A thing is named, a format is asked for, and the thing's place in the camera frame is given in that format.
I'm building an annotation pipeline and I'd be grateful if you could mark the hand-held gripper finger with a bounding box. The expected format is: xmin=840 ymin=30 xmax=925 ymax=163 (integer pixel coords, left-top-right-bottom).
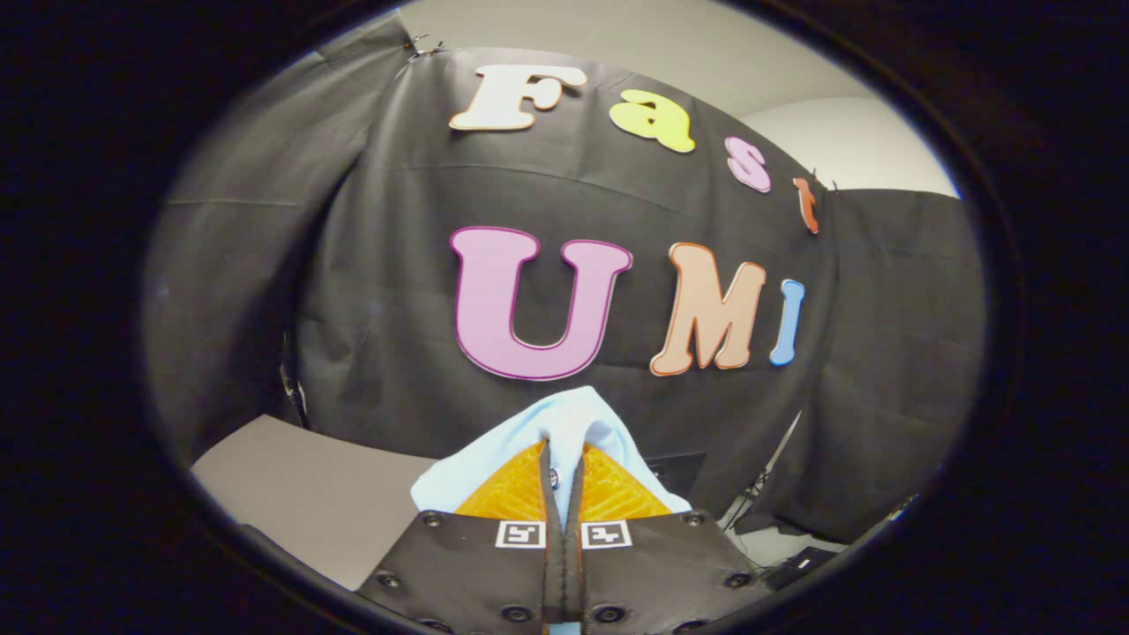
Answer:
xmin=564 ymin=441 xmax=773 ymax=635
xmin=357 ymin=439 xmax=570 ymax=635

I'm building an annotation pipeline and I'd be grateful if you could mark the light blue garment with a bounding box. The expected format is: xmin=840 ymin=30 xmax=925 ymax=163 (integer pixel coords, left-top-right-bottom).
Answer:
xmin=411 ymin=386 xmax=692 ymax=635

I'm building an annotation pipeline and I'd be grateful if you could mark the black box device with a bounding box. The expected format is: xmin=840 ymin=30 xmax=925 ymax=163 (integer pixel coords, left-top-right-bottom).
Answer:
xmin=763 ymin=547 xmax=839 ymax=590

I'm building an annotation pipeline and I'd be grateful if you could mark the beige and dark cabinet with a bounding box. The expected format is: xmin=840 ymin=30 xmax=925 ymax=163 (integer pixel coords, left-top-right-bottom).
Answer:
xmin=190 ymin=415 xmax=442 ymax=592

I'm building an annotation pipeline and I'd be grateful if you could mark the black backdrop cloth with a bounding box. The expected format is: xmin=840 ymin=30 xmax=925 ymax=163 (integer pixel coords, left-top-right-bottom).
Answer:
xmin=141 ymin=18 xmax=984 ymax=543

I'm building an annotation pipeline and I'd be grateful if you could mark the white hanging cable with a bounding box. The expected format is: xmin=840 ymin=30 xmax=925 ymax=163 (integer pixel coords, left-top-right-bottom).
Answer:
xmin=722 ymin=411 xmax=802 ymax=532

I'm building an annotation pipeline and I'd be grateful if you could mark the dark thin cable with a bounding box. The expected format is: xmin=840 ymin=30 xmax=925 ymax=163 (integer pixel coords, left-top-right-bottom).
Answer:
xmin=280 ymin=333 xmax=311 ymax=430

